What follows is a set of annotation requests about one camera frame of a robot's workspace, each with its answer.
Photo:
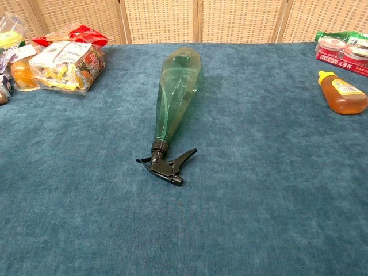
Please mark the green transparent spray bottle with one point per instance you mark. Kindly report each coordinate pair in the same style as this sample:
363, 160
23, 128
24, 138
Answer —
172, 95

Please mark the amber honey squeeze bottle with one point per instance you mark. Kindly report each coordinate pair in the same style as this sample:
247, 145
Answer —
342, 96

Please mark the blue velvet tablecloth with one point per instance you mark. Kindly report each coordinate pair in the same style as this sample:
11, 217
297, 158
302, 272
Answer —
258, 187

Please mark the woven rattan folding screen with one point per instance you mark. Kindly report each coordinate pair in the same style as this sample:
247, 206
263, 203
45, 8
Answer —
184, 20

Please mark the clear bag of sachets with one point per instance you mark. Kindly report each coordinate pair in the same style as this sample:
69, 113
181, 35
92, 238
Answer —
67, 67

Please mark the red snack bag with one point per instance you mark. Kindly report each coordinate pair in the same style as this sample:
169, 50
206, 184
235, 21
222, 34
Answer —
83, 34

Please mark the orange jelly cup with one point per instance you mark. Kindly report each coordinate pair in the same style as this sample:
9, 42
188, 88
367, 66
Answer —
23, 74

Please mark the red triple cup pack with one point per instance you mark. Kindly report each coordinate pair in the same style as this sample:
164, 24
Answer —
343, 54

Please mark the dark printed packet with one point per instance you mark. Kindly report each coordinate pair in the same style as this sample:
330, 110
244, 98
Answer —
4, 87

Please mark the green snack package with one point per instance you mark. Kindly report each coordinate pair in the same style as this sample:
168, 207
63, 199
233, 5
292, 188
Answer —
345, 36

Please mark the clear bag with yellow item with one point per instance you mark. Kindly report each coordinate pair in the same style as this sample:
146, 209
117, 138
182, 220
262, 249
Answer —
10, 34

